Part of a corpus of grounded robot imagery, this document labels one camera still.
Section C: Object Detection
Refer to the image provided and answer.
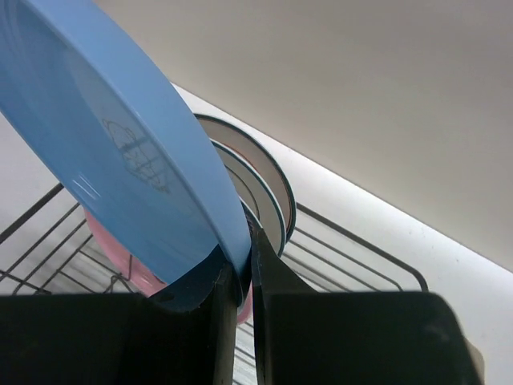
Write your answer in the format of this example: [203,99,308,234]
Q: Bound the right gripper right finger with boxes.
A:
[250,221,483,384]

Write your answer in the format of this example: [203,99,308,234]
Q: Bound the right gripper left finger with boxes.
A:
[1,258,236,384]

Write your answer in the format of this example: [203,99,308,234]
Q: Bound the pink plastic plate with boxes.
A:
[85,212,240,310]

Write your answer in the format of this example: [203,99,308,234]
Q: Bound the blue plastic plate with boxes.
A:
[1,1,251,303]

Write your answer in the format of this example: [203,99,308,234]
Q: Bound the front patterned ceramic plate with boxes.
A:
[211,140,286,257]

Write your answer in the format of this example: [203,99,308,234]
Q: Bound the patterned ceramic plate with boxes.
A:
[211,140,286,257]
[196,114,297,242]

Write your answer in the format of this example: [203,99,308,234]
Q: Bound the rear patterned ceramic plate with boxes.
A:
[196,114,297,242]

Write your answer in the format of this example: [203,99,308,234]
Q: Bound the grey wire dish rack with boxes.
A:
[1,184,428,384]

